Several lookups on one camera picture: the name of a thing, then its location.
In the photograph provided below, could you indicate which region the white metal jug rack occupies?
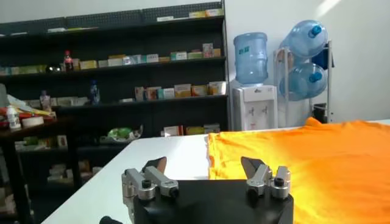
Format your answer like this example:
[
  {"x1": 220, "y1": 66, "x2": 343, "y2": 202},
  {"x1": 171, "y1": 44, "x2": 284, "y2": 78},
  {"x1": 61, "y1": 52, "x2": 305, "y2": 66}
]
[{"x1": 272, "y1": 40, "x2": 333, "y2": 128}]

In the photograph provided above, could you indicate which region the narrow white box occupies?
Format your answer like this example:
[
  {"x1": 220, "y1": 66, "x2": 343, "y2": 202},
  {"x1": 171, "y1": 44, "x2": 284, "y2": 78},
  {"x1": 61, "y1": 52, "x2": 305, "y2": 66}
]
[{"x1": 134, "y1": 86, "x2": 146, "y2": 102}]

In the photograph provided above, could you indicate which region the wide green box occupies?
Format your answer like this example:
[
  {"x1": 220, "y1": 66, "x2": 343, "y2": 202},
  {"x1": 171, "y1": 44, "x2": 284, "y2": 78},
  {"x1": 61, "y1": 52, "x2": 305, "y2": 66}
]
[{"x1": 10, "y1": 64, "x2": 48, "y2": 75}]

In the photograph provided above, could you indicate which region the dark wooden side table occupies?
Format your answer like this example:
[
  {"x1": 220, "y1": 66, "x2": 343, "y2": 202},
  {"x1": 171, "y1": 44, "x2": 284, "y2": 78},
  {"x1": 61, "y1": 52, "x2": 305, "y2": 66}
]
[{"x1": 0, "y1": 117, "x2": 83, "y2": 224}]

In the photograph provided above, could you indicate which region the cream orange carton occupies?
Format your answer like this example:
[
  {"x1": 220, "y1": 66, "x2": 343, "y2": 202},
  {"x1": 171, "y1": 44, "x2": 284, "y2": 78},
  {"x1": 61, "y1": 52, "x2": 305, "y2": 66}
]
[{"x1": 205, "y1": 8, "x2": 225, "y2": 17}]

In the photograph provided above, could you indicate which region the white water dispenser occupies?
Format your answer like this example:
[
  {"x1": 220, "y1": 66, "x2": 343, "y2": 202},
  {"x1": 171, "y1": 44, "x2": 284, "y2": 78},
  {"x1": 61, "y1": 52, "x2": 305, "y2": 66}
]
[{"x1": 231, "y1": 79, "x2": 279, "y2": 131}]

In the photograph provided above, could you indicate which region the yellow green medicine box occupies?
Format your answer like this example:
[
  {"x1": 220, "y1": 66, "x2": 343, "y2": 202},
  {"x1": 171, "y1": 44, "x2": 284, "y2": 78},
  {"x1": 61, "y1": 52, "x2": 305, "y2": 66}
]
[{"x1": 185, "y1": 125, "x2": 205, "y2": 136}]

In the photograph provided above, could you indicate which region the blue labelled water jug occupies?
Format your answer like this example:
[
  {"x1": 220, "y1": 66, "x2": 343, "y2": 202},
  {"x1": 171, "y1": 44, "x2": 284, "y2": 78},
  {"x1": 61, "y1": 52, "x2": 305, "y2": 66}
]
[{"x1": 233, "y1": 32, "x2": 269, "y2": 86}]

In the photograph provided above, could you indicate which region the black item by rack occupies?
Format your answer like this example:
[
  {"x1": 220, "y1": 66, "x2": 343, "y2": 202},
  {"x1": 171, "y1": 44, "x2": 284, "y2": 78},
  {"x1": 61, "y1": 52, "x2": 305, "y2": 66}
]
[{"x1": 313, "y1": 102, "x2": 328, "y2": 124}]

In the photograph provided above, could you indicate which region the cream medicine box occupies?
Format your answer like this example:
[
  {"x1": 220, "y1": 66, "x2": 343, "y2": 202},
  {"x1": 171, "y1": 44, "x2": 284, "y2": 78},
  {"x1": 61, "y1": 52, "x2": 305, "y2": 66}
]
[{"x1": 208, "y1": 80, "x2": 227, "y2": 96}]

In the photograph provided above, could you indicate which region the yellow white medicine box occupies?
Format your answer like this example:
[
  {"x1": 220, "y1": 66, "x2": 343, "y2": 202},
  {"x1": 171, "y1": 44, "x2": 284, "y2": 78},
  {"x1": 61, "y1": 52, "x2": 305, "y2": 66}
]
[{"x1": 79, "y1": 60, "x2": 98, "y2": 70}]

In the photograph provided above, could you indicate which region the beige tape roll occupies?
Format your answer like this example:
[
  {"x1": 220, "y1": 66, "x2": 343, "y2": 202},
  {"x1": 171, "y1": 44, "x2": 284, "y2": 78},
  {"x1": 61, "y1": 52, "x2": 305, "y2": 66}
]
[{"x1": 21, "y1": 116, "x2": 45, "y2": 128}]

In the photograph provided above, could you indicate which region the cola bottle red cap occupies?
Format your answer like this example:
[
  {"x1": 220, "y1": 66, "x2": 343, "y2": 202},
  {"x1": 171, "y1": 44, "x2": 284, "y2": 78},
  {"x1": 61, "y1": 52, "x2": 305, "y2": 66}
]
[{"x1": 63, "y1": 50, "x2": 74, "y2": 72}]

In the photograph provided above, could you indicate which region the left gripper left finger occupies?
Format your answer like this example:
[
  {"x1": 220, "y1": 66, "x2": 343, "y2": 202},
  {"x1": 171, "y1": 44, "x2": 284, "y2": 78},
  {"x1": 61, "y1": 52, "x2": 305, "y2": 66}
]
[{"x1": 121, "y1": 156, "x2": 180, "y2": 202}]

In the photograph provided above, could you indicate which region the bowl of green fruit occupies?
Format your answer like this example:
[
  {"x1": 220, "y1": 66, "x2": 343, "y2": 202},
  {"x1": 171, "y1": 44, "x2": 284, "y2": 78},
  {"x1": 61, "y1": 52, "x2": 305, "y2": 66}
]
[{"x1": 99, "y1": 124, "x2": 144, "y2": 144}]

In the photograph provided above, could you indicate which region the small white bottle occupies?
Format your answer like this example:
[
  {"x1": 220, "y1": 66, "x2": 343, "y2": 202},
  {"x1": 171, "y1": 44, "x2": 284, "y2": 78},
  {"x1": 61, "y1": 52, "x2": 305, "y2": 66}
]
[{"x1": 6, "y1": 105, "x2": 22, "y2": 131}]

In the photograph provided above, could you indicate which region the tall pink box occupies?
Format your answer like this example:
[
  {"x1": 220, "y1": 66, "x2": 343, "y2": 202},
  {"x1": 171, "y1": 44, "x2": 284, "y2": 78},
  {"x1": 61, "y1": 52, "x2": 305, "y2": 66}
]
[{"x1": 202, "y1": 43, "x2": 215, "y2": 58}]

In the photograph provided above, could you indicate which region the blue capped water jug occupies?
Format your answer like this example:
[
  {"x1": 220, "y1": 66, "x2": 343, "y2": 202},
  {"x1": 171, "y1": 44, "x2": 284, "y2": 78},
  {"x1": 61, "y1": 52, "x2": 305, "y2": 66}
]
[
  {"x1": 279, "y1": 19, "x2": 329, "y2": 59},
  {"x1": 279, "y1": 62, "x2": 328, "y2": 102}
]

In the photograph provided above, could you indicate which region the black shelving unit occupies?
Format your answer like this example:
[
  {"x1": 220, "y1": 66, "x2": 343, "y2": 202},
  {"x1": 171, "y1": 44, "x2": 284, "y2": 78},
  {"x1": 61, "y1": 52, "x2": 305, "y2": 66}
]
[{"x1": 0, "y1": 1, "x2": 230, "y2": 224}]

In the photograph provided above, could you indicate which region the white box yellow band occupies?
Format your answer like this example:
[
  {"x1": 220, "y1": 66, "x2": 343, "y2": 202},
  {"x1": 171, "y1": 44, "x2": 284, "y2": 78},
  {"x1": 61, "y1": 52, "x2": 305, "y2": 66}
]
[{"x1": 174, "y1": 83, "x2": 192, "y2": 99}]

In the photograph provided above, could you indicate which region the orange white medicine box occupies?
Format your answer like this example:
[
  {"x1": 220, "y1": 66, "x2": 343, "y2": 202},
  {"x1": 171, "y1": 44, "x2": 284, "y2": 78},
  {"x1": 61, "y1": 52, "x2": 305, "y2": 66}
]
[{"x1": 144, "y1": 86, "x2": 162, "y2": 101}]

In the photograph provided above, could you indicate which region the yellow white paper stack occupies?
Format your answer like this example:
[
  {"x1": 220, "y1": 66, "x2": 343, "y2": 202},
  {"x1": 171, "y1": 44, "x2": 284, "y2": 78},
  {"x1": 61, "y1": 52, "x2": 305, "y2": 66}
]
[{"x1": 5, "y1": 94, "x2": 52, "y2": 118}]

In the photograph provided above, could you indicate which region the orange t-shirt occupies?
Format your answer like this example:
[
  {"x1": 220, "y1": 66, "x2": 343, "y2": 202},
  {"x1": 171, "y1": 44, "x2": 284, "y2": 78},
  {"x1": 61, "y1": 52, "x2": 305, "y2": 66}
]
[{"x1": 208, "y1": 116, "x2": 390, "y2": 224}]

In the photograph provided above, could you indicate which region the teal white medicine box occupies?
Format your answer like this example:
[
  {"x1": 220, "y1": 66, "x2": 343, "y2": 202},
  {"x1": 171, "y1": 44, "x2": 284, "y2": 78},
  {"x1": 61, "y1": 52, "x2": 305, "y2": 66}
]
[{"x1": 157, "y1": 88, "x2": 176, "y2": 100}]

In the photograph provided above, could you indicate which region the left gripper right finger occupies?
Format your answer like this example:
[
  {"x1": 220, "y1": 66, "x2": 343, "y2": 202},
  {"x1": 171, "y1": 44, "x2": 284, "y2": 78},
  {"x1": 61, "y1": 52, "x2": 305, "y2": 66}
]
[{"x1": 240, "y1": 156, "x2": 292, "y2": 200}]

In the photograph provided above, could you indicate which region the blue drink bottle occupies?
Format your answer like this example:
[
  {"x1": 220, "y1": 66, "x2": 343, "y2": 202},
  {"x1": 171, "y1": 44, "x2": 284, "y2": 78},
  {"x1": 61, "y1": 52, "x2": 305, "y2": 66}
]
[{"x1": 88, "y1": 79, "x2": 101, "y2": 106}]

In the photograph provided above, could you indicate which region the red white medicine box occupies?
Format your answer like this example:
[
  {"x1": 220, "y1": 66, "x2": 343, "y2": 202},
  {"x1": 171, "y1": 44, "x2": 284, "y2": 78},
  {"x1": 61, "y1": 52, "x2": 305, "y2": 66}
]
[{"x1": 160, "y1": 125, "x2": 185, "y2": 138}]

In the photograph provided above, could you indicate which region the blue white medicine box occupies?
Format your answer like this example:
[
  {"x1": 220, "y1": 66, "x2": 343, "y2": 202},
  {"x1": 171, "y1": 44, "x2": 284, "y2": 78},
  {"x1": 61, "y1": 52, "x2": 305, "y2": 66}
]
[{"x1": 122, "y1": 54, "x2": 143, "y2": 66}]

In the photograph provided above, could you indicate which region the pink drink bottle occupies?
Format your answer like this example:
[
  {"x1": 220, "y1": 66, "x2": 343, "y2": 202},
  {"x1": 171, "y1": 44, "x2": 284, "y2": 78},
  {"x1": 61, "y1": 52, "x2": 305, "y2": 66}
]
[{"x1": 40, "y1": 89, "x2": 52, "y2": 112}]

